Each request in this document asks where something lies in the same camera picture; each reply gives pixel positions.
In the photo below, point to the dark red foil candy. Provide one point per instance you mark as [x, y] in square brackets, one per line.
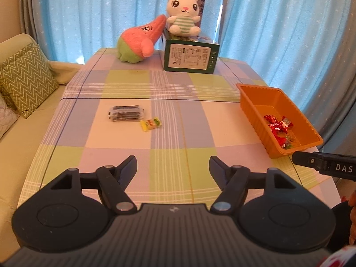
[270, 119]

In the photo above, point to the light green sofa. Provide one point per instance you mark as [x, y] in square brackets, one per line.
[16, 172]

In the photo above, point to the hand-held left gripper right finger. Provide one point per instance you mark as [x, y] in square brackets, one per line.
[218, 169]

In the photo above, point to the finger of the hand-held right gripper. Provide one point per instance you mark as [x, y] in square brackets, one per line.
[306, 160]

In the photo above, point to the green zigzag cushion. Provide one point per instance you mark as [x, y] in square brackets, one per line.
[27, 78]

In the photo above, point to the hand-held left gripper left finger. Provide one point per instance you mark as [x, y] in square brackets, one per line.
[129, 168]

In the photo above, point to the orange plastic tray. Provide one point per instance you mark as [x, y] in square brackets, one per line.
[256, 100]

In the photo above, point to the grey curtain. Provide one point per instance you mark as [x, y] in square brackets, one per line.
[27, 5]

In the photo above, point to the green white carton box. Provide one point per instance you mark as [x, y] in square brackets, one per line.
[189, 55]

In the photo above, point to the blue star curtain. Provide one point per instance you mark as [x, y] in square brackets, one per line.
[111, 5]
[292, 33]

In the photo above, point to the yellow green candy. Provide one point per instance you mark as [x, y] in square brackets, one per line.
[150, 123]

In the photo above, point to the white patterned pillow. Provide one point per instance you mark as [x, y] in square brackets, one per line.
[7, 116]

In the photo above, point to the plaid tablecloth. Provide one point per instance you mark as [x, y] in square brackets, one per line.
[125, 144]

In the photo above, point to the red white printed clothing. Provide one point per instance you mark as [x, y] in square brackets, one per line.
[342, 260]

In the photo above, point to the white bunny plush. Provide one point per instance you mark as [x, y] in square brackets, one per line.
[182, 11]

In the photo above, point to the dark clear-wrapped biscuit packet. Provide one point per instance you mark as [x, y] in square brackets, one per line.
[125, 113]

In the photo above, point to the pink green starfish plush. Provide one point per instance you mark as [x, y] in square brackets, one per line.
[136, 44]

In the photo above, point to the clear candy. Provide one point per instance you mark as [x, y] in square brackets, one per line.
[291, 144]

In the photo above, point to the red yellow candy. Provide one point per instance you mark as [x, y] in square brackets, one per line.
[286, 123]

